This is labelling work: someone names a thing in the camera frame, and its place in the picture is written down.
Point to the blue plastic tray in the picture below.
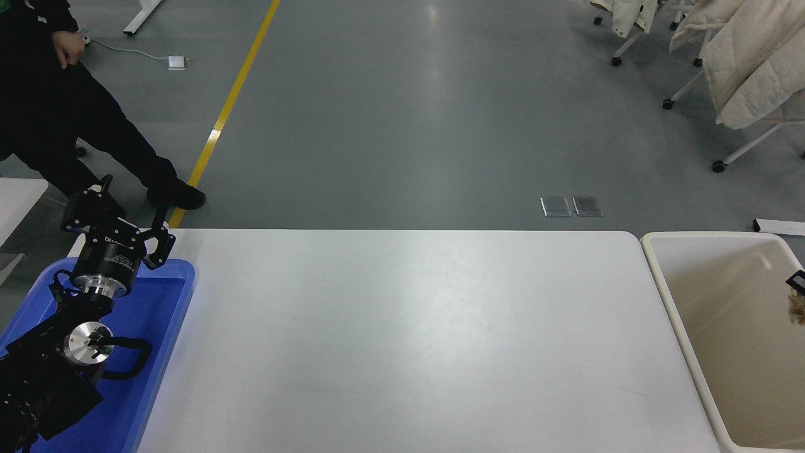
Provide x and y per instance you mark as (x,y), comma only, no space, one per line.
(157,352)

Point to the white flat bar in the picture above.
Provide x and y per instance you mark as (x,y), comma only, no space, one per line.
(780,228)

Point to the person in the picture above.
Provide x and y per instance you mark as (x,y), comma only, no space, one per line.
(38,113)

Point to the small cream coat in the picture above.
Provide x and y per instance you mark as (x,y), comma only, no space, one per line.
(629,16)

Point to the grey wheeled platform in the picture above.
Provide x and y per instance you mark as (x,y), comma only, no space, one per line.
(84,39)

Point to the white power brick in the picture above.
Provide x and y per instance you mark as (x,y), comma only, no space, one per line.
(177,63)

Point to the large pale plastic bin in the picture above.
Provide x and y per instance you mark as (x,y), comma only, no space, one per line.
(723,314)

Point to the person's hand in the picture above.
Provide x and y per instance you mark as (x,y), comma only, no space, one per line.
(68,49)

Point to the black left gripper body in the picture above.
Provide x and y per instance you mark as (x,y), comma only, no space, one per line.
(113,258)

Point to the tan paper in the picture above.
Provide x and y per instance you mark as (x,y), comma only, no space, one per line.
(799,308)

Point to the large cream quilted coat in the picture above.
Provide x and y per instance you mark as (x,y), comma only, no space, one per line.
(755,63)

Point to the white metal table foot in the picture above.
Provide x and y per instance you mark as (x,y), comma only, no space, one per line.
(141,17)

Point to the white side table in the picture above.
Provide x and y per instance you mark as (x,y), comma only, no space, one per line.
(19,201)

